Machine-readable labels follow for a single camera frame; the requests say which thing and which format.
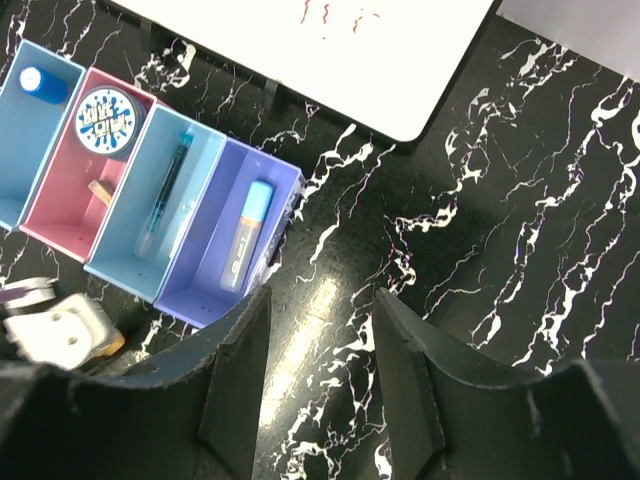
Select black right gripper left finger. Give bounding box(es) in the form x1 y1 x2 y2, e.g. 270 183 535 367
1 286 271 479

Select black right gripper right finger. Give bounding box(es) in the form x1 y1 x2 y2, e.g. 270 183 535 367
372 289 639 479

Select purple bin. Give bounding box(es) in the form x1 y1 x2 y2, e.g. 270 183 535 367
154 139 304 328

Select light blue bin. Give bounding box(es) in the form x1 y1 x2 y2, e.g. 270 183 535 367
1 40 86 231
85 105 227 303

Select blue white highlighter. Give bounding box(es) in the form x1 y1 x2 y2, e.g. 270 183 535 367
220 180 274 293

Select blue clear pen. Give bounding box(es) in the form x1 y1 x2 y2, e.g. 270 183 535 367
135 133 193 258

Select blue ink bottle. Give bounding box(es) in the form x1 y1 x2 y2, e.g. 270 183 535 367
72 85 148 162

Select blue grey glue stick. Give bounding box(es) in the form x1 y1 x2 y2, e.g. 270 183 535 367
19 65 68 105

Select black marble pattern mat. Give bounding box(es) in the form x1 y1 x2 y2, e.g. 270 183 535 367
1 1 639 479

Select small whiteboard with red writing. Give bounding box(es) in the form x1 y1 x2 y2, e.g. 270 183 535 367
112 1 500 142

